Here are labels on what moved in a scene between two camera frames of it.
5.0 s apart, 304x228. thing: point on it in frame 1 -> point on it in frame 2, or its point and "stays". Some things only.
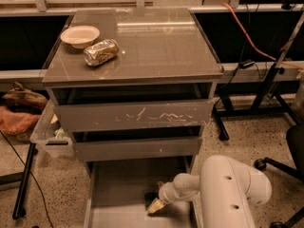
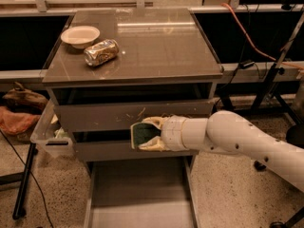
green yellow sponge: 149,199 -> 141,132
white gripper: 166,195 -> 173,133
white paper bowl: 80,36 stays
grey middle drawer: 136,147 stays
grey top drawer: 98,117 stays
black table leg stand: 19,210 stays
